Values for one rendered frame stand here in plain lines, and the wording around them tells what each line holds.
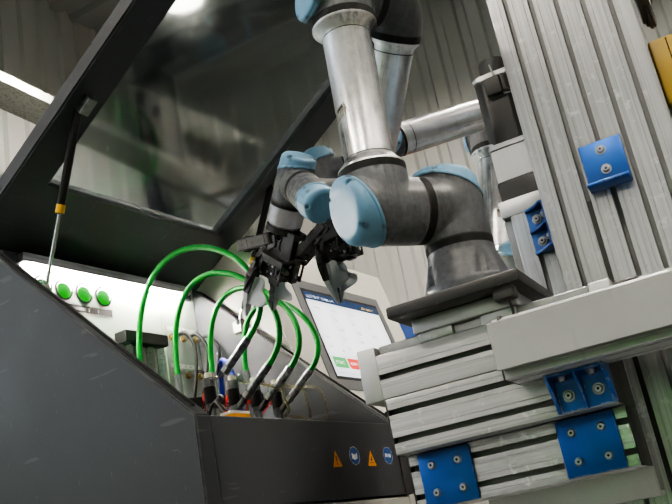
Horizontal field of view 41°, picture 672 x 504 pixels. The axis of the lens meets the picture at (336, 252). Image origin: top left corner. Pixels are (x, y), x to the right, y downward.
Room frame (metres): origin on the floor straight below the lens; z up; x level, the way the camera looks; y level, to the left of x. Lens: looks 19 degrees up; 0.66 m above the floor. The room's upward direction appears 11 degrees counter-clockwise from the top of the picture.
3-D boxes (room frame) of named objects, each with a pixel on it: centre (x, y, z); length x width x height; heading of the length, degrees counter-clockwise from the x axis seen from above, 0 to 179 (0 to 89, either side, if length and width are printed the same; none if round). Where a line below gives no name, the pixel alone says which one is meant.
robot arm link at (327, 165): (1.90, 0.00, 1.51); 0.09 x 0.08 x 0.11; 110
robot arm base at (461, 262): (1.46, -0.21, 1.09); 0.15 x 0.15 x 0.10
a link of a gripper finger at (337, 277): (1.88, 0.01, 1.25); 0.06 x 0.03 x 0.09; 59
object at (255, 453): (1.83, 0.13, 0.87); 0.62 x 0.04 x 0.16; 149
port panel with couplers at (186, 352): (2.30, 0.43, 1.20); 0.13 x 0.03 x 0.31; 149
